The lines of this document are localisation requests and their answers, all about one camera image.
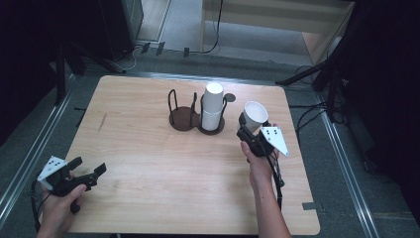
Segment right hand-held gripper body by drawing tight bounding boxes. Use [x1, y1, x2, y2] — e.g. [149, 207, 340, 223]
[236, 123, 290, 159]

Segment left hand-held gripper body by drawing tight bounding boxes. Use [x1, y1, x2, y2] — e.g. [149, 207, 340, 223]
[37, 156, 100, 214]

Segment white paper cup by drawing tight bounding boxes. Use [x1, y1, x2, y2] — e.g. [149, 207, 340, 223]
[243, 100, 269, 134]
[201, 81, 226, 114]
[200, 108, 224, 132]

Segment dark wooden cup holder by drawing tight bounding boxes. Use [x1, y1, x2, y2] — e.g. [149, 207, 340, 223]
[167, 88, 229, 136]

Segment person's right hand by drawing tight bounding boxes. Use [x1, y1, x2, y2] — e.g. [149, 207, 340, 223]
[240, 123, 282, 192]

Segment person's left hand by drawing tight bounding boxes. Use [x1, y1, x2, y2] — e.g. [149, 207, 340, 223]
[39, 182, 88, 237]

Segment black metal stand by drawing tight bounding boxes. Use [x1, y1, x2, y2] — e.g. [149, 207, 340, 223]
[275, 33, 348, 123]
[49, 39, 87, 107]

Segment light wooden furniture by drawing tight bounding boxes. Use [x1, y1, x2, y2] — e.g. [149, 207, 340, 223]
[199, 0, 356, 65]

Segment black cabinet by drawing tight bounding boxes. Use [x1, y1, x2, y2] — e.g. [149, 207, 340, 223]
[97, 0, 145, 62]

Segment left hand-held gripper cable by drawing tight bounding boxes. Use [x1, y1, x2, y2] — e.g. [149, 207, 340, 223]
[30, 170, 53, 233]

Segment hand-held gripper cable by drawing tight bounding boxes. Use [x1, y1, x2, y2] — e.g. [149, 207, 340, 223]
[267, 152, 286, 212]
[30, 170, 53, 233]

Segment metal floor rail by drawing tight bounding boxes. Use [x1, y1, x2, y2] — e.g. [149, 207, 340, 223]
[0, 73, 78, 222]
[313, 90, 381, 238]

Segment right hand-held gripper cable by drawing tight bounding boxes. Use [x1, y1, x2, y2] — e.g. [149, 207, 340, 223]
[267, 152, 286, 212]

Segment black floor cables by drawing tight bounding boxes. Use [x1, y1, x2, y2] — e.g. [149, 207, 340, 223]
[288, 63, 348, 140]

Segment black hanging cable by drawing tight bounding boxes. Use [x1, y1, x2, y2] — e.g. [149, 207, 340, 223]
[197, 0, 224, 56]

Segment white floor cable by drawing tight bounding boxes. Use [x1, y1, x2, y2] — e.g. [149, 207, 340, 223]
[113, 44, 144, 72]

